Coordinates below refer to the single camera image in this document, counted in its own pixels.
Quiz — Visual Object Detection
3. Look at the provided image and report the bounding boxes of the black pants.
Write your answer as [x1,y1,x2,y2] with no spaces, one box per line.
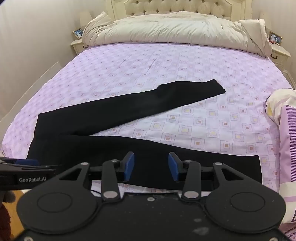
[27,80,262,190]

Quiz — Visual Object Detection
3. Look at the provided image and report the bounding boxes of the purple patterned bed sheet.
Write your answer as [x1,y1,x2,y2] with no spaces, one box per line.
[1,43,290,190]

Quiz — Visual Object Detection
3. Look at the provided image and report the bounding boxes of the purple striped floral pillow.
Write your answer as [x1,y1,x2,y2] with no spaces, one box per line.
[265,89,296,223]

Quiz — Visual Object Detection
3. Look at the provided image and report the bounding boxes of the left cream nightstand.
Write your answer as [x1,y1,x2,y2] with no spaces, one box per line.
[71,39,89,55]

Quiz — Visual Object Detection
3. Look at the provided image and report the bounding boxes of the cream nightstand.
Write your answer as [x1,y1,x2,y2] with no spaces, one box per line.
[71,39,89,55]
[270,44,291,71]

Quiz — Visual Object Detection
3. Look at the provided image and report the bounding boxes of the left framed photo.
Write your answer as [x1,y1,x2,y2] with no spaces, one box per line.
[72,28,83,39]

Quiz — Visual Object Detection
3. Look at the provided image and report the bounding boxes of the framed photo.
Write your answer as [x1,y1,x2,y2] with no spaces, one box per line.
[72,28,83,39]
[269,32,282,46]

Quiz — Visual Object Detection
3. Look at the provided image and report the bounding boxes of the beige rumpled duvet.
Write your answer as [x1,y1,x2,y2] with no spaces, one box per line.
[82,11,272,57]

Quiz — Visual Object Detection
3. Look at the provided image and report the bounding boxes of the right cream nightstand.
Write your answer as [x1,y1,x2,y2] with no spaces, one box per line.
[270,44,291,71]

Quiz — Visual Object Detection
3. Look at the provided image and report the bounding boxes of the right framed photo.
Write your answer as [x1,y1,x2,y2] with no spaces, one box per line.
[269,32,282,46]

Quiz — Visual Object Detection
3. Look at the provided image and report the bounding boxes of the cream tufted headboard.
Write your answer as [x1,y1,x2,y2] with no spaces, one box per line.
[106,0,252,22]

